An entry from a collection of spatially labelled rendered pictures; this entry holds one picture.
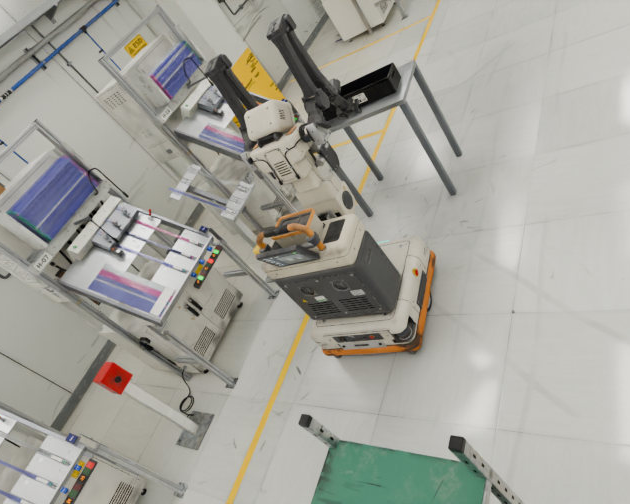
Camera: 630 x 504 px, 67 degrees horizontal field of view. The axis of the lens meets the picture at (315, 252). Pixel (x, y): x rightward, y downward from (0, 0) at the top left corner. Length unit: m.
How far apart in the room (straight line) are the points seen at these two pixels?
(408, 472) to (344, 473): 0.18
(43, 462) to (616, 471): 2.57
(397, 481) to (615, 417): 1.18
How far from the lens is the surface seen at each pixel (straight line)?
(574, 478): 2.20
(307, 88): 2.35
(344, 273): 2.29
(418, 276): 2.69
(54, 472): 2.95
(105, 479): 3.38
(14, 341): 4.79
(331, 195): 2.48
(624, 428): 2.24
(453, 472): 1.25
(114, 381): 3.08
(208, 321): 3.65
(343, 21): 7.05
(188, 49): 4.30
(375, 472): 1.34
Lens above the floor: 2.04
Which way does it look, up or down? 33 degrees down
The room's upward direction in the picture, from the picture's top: 41 degrees counter-clockwise
